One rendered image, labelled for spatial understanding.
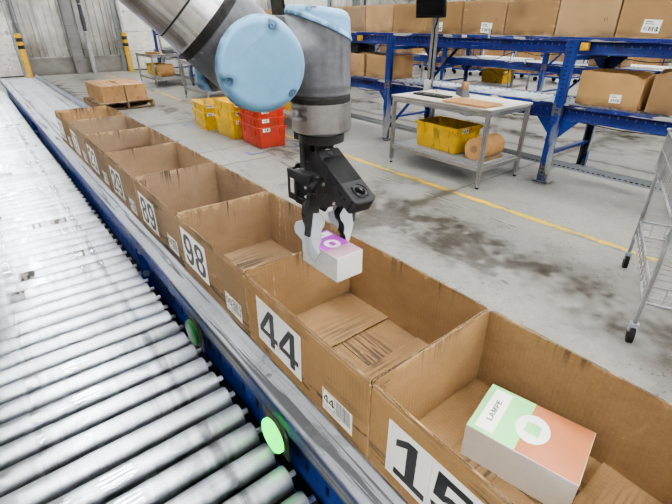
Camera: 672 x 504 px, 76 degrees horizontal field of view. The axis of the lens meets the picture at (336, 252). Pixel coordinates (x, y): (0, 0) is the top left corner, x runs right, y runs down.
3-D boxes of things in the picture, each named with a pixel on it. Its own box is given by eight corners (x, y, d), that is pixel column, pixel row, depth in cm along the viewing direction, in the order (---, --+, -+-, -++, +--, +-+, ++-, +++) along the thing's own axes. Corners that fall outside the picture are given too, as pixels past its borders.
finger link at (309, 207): (318, 233, 73) (327, 183, 70) (324, 237, 72) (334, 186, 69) (295, 234, 70) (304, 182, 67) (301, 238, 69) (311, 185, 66)
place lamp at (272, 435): (260, 438, 85) (257, 413, 82) (266, 434, 86) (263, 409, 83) (279, 463, 80) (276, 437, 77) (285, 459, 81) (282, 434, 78)
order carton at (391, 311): (249, 337, 97) (241, 272, 89) (349, 292, 113) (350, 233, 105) (366, 461, 69) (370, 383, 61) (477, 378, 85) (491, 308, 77)
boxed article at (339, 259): (337, 283, 71) (337, 259, 69) (302, 260, 78) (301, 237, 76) (362, 272, 74) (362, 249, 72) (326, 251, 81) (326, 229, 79)
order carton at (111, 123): (75, 153, 232) (66, 121, 224) (132, 144, 248) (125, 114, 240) (91, 170, 205) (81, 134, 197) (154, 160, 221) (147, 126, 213)
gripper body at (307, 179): (322, 191, 78) (321, 123, 72) (353, 205, 72) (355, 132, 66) (287, 201, 74) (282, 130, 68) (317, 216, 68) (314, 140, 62)
